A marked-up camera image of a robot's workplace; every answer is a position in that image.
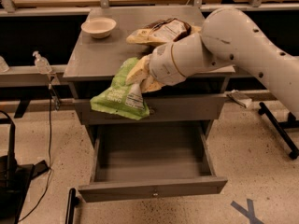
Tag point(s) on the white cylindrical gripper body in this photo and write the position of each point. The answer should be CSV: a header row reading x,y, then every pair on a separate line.
x,y
163,66

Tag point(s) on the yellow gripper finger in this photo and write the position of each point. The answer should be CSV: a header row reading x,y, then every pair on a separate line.
x,y
150,84
139,72

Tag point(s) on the green rice chip bag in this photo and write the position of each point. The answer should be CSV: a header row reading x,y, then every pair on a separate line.
x,y
122,99

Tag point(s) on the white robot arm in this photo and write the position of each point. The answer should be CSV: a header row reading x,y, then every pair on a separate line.
x,y
228,36

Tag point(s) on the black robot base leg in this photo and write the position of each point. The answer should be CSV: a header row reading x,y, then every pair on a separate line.
x,y
281,127

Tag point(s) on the brown and yellow snack bag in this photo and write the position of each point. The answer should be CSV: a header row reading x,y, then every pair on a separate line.
x,y
161,32

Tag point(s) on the grey drawer cabinet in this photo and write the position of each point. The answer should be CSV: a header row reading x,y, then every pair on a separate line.
x,y
94,62

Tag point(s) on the closed grey upper drawer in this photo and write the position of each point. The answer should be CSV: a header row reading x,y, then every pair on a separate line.
x,y
177,108

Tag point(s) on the open grey lower drawer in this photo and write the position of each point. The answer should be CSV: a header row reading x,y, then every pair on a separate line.
x,y
150,160

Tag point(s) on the black bar near drawer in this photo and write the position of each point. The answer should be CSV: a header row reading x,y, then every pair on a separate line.
x,y
72,203

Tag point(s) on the beige paper bowl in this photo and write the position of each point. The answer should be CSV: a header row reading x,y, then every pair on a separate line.
x,y
99,27

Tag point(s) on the folded paper packet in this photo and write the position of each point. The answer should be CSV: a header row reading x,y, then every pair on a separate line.
x,y
240,98

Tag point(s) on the clear sanitizer pump bottle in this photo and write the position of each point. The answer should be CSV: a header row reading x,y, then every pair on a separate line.
x,y
41,64

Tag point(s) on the black floor stand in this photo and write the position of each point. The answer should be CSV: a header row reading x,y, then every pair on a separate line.
x,y
15,179

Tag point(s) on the blue tape cross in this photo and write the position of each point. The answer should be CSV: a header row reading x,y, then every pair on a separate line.
x,y
248,212

